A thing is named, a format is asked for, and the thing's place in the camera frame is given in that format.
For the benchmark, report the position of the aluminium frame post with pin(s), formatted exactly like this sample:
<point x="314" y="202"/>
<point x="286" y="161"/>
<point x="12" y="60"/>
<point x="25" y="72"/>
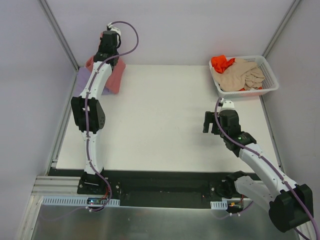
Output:
<point x="58" y="32"/>
<point x="281" y="27"/>

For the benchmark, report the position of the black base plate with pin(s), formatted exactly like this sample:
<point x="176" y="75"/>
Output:
<point x="159" y="189"/>

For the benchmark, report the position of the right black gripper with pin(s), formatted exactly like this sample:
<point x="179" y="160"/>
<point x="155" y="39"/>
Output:
<point x="213" y="122"/>

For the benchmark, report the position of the left aluminium frame post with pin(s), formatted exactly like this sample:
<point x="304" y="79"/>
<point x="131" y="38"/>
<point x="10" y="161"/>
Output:
<point x="58" y="32"/>

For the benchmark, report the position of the white cable duct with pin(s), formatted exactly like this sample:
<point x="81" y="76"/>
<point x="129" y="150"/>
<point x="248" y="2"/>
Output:
<point x="225" y="204"/>
<point x="79" y="201"/>

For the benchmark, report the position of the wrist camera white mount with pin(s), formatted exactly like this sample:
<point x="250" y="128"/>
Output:
<point x="110" y="27"/>
<point x="226" y="105"/>

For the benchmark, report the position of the beige t shirt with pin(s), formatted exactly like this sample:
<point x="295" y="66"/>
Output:
<point x="242" y="75"/>

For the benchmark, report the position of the pink t shirt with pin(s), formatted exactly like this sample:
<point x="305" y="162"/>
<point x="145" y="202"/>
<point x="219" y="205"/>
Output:
<point x="113" y="82"/>

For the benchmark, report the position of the aluminium front rail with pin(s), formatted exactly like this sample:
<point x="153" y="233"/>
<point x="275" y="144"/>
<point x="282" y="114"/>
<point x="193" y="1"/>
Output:
<point x="55" y="186"/>

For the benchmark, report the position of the white plastic basket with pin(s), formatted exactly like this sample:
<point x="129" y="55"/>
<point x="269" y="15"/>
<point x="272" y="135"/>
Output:
<point x="269" y="84"/>

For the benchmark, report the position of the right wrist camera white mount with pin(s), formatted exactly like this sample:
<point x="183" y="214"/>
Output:
<point x="226" y="105"/>

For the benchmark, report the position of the folded purple t shirt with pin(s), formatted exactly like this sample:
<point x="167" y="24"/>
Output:
<point x="82" y="78"/>

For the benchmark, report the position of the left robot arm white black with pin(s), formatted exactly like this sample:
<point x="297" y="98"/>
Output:
<point x="89" y="115"/>

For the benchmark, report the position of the right white cable duct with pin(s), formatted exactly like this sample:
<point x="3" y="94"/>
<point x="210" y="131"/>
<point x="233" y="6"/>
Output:
<point x="225" y="204"/>

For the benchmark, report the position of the left white cable duct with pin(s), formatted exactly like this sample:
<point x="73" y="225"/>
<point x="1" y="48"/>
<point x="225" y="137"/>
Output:
<point x="79" y="201"/>

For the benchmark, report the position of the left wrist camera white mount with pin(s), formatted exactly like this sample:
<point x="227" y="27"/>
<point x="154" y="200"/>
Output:
<point x="110" y="27"/>

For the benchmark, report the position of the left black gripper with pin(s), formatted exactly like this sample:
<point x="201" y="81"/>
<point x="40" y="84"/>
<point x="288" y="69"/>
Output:
<point x="108" y="36"/>

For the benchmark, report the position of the right aluminium frame post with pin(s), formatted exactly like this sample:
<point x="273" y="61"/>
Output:
<point x="281" y="27"/>

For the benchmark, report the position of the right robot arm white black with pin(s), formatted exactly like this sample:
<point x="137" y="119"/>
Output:
<point x="287" y="203"/>

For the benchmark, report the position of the orange t shirt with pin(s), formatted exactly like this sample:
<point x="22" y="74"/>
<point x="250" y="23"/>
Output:
<point x="221" y="63"/>

